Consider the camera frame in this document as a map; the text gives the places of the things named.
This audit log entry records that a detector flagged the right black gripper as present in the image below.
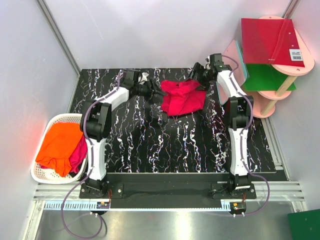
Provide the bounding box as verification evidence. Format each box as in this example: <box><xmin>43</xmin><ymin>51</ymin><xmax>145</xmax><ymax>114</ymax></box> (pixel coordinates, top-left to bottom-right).
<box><xmin>184</xmin><ymin>62</ymin><xmax>214</xmax><ymax>92</ymax></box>

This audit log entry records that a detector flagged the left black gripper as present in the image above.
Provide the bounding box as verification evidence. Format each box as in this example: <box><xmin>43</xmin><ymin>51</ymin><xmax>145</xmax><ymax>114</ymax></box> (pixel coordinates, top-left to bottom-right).
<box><xmin>134</xmin><ymin>78</ymin><xmax>167</xmax><ymax>104</ymax></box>

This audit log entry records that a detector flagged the crimson red t shirt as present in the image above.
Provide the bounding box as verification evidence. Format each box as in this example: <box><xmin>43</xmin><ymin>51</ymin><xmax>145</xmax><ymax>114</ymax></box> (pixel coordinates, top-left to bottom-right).
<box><xmin>161</xmin><ymin>79</ymin><xmax>207</xmax><ymax>117</ymax></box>

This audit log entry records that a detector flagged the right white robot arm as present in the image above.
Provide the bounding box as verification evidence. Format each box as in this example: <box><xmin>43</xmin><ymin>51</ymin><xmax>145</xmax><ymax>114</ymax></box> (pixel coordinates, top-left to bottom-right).
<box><xmin>188</xmin><ymin>53</ymin><xmax>254</xmax><ymax>199</ymax></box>

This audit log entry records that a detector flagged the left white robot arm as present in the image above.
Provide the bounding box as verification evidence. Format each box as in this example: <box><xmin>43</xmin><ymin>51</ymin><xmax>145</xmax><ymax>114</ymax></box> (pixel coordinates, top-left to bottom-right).
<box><xmin>80</xmin><ymin>69</ymin><xmax>165</xmax><ymax>198</ymax></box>

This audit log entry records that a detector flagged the pink board teal edge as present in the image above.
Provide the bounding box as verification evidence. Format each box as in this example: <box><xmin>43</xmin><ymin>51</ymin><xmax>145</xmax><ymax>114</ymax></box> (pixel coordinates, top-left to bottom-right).
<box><xmin>216</xmin><ymin>39</ymin><xmax>248</xmax><ymax>106</ymax></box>

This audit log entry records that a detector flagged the green acrylic sheet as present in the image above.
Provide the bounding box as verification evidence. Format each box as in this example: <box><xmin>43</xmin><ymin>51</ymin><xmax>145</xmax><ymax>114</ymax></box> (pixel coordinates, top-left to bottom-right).
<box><xmin>242</xmin><ymin>64</ymin><xmax>288</xmax><ymax>92</ymax></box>

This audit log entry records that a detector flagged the pink wooden tiered shelf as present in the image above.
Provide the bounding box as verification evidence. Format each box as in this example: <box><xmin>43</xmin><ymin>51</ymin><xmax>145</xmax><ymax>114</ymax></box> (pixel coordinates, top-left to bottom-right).
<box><xmin>241</xmin><ymin>15</ymin><xmax>315</xmax><ymax>118</ymax></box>

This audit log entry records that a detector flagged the red acrylic sheet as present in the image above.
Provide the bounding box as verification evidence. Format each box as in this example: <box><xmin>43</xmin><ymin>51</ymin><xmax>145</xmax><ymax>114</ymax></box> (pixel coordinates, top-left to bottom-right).
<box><xmin>241</xmin><ymin>18</ymin><xmax>305</xmax><ymax>67</ymax></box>

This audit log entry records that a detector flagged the magenta t shirt in basket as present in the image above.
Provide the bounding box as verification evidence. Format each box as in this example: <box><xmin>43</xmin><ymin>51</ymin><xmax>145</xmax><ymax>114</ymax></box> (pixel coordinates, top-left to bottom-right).
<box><xmin>35</xmin><ymin>135</ymin><xmax>88</xmax><ymax>177</ymax></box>

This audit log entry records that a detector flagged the orange t shirt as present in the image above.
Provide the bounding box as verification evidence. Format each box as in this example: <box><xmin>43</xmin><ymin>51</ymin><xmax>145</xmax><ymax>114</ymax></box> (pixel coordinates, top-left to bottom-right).
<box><xmin>35</xmin><ymin>122</ymin><xmax>83</xmax><ymax>177</ymax></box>

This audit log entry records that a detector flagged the white plastic laundry basket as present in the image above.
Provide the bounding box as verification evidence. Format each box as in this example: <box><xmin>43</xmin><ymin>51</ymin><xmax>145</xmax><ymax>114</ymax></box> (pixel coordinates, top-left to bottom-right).
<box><xmin>30</xmin><ymin>113</ymin><xmax>88</xmax><ymax>185</ymax></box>

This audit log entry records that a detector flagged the dark green board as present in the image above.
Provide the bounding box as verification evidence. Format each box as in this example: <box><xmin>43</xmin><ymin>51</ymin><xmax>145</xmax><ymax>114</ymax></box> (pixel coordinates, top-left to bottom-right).
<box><xmin>287</xmin><ymin>209</ymin><xmax>320</xmax><ymax>240</ymax></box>

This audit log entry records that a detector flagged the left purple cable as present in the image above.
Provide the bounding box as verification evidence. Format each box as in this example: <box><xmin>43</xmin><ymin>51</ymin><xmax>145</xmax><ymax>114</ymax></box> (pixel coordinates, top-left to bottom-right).
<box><xmin>59</xmin><ymin>69</ymin><xmax>126</xmax><ymax>238</ymax></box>

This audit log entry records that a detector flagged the purple cable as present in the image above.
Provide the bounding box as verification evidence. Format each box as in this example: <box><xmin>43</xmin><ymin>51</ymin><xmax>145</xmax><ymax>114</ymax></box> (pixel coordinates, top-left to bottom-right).
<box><xmin>221</xmin><ymin>55</ymin><xmax>271</xmax><ymax>217</ymax></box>
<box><xmin>59</xmin><ymin>69</ymin><xmax>126</xmax><ymax>238</ymax></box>

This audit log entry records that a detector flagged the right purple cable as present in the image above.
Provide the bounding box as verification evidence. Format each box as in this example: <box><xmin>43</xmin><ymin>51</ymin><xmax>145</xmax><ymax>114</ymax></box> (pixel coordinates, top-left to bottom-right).
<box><xmin>221</xmin><ymin>55</ymin><xmax>271</xmax><ymax>217</ymax></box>

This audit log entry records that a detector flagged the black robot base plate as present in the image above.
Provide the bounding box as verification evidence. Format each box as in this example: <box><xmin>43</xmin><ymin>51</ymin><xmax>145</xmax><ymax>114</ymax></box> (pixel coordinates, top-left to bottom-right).
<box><xmin>79</xmin><ymin>172</ymin><xmax>288</xmax><ymax>209</ymax></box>

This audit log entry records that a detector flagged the aluminium frame rail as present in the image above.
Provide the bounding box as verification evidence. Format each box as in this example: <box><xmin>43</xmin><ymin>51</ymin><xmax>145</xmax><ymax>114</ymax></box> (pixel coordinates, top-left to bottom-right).
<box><xmin>35</xmin><ymin>0</ymin><xmax>81</xmax><ymax>75</ymax></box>

